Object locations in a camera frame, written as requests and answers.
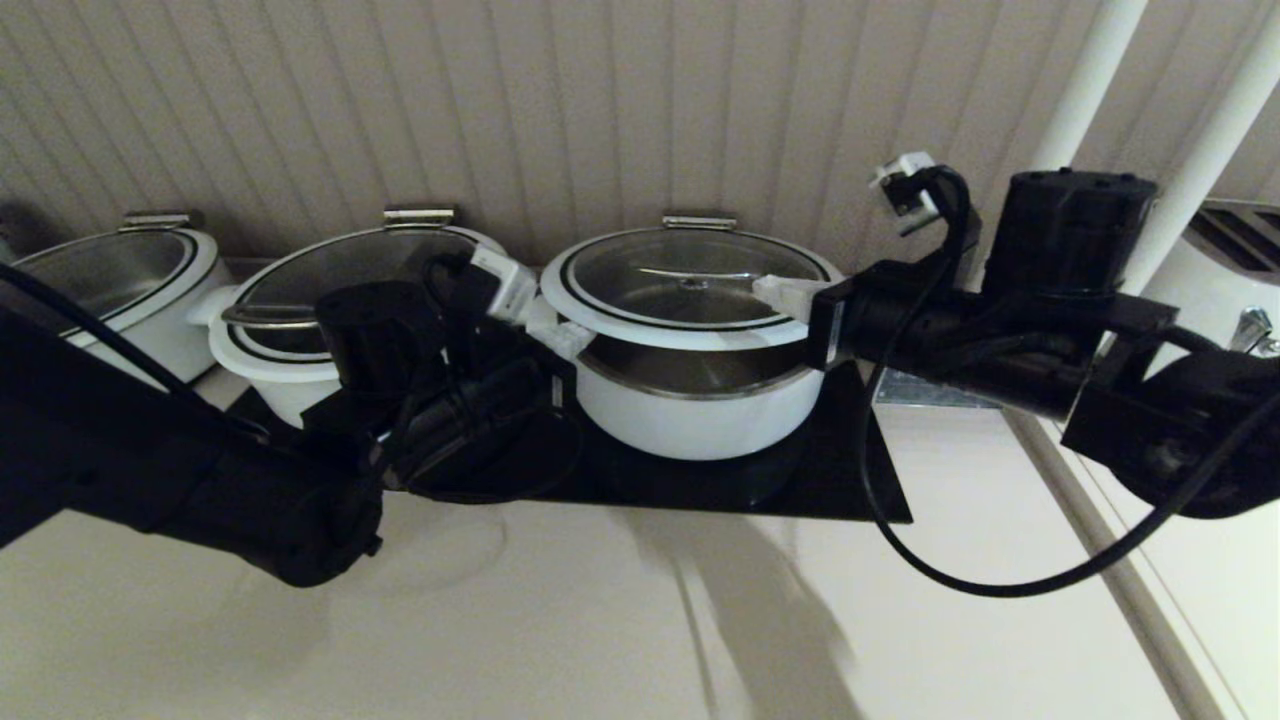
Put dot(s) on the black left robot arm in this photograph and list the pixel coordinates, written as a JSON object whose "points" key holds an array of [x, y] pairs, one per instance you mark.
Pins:
{"points": [[150, 470]]}

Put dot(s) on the clear acrylic sign plate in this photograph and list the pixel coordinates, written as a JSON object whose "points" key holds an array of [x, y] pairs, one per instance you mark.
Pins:
{"points": [[930, 395]]}

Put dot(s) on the white round pole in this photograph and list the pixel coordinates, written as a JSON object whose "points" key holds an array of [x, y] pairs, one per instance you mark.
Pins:
{"points": [[1090, 80], [1210, 150]]}

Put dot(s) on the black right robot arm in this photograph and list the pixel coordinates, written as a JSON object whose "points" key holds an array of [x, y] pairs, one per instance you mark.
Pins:
{"points": [[1070, 230]]}

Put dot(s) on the middle white pot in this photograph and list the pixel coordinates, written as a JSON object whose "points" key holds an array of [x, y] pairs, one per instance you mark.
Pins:
{"points": [[300, 280]]}

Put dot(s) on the black glass induction cooktop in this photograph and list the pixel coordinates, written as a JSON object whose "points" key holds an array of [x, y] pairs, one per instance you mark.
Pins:
{"points": [[700, 490]]}

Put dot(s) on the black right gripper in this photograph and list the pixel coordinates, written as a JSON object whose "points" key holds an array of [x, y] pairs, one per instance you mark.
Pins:
{"points": [[880, 320]]}

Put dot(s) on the white toaster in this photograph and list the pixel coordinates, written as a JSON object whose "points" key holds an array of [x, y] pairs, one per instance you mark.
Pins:
{"points": [[1215, 300]]}

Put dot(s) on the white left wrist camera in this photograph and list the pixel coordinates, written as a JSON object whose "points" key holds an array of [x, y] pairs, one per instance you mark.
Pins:
{"points": [[505, 285]]}

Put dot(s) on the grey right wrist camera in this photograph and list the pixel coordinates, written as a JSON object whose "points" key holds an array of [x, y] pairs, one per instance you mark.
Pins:
{"points": [[905, 190]]}

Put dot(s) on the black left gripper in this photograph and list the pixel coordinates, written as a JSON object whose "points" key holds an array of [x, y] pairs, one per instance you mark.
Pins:
{"points": [[480, 430]]}

